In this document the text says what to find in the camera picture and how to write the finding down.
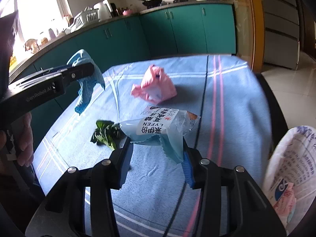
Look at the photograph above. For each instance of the small pink container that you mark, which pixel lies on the small pink container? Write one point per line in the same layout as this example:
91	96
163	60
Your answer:
127	11

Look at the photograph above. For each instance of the wooden door frame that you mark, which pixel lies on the wooden door frame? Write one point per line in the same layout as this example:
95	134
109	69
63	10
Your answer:
244	17

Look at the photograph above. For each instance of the grey refrigerator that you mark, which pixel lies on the grey refrigerator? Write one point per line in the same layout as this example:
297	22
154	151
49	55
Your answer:
279	29

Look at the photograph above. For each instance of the person's left hand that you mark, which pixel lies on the person's left hand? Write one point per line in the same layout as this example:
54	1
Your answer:
24	138

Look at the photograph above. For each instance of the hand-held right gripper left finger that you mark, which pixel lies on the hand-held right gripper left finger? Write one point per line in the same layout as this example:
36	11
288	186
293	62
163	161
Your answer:
121	167

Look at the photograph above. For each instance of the blue cloth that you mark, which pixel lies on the blue cloth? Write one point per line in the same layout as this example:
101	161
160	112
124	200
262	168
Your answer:
87	91

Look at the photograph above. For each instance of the bright window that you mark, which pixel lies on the bright window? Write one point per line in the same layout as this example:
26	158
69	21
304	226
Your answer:
37	12

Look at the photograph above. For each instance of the black wok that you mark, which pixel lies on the black wok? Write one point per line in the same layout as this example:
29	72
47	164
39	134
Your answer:
150	2

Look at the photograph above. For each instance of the green vegetable leaf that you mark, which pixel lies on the green vegetable leaf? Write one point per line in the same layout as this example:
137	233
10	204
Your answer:
106	133

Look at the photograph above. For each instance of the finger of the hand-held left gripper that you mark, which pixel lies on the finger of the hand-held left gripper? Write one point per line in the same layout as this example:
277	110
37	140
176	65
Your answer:
58	68
80	72

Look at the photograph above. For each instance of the blue snack packet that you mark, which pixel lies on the blue snack packet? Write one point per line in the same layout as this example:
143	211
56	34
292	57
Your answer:
158	128

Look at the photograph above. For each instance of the pink plastic bag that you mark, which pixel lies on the pink plastic bag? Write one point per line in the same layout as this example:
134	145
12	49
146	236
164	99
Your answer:
155	86

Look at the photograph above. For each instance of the white kettle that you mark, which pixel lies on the white kettle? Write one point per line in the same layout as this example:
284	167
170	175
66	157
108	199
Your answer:
102	8

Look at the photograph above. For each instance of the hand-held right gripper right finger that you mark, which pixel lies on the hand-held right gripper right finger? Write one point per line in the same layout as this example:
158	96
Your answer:
190	177

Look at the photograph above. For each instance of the table with blue cloth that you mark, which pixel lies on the table with blue cloth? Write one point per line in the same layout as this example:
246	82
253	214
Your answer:
234	103

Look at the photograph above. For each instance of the white printed woven sack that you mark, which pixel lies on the white printed woven sack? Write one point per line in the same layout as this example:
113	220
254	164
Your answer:
293	158

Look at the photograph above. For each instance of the white dish rack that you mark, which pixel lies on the white dish rack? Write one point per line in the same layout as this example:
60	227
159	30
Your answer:
84	19

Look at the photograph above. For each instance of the teal base cabinets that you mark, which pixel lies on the teal base cabinets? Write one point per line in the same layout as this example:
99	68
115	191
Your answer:
187	29

